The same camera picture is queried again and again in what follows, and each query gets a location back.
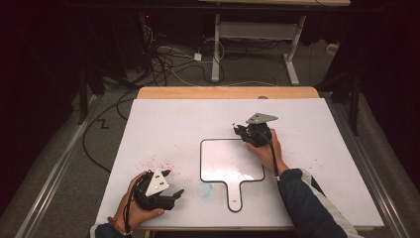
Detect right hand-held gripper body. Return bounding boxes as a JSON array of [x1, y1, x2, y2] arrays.
[[243, 112, 279, 148]]

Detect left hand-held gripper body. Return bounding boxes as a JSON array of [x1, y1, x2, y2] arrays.
[[132, 168, 176, 212]]

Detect white paddle whiteboard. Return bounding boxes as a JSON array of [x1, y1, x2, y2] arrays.
[[199, 137, 266, 213]]

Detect person's right hand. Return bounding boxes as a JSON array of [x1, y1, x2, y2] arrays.
[[246, 128, 286, 177]]

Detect person's left hand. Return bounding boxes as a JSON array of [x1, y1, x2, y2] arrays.
[[113, 171, 165, 232]]

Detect wooden table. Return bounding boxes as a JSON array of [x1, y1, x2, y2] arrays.
[[94, 86, 385, 232]]

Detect white table cover sheet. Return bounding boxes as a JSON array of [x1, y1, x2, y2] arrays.
[[94, 97, 385, 229]]

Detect white power strip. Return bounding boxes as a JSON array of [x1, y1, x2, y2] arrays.
[[326, 43, 341, 57]]

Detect right hand-held gripper cable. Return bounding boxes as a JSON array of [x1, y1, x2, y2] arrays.
[[254, 129, 281, 182]]

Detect hand-held gripper cable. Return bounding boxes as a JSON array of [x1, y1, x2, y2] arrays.
[[254, 129, 281, 182], [122, 175, 147, 236]]

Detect left hand-held gripper cable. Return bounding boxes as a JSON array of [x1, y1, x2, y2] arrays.
[[122, 175, 147, 236]]

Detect red wrist bracelet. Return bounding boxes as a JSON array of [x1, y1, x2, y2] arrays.
[[107, 216, 126, 233]]

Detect long black floor cable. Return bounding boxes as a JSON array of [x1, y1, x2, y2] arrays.
[[81, 87, 140, 175]]

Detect white desk frame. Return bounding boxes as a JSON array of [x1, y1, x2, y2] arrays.
[[197, 0, 352, 86]]

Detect tangle of floor cables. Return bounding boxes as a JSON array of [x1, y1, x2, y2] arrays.
[[140, 23, 227, 87]]

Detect metal floor rail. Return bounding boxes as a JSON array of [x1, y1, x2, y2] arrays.
[[330, 97, 412, 238], [14, 93, 100, 238]]

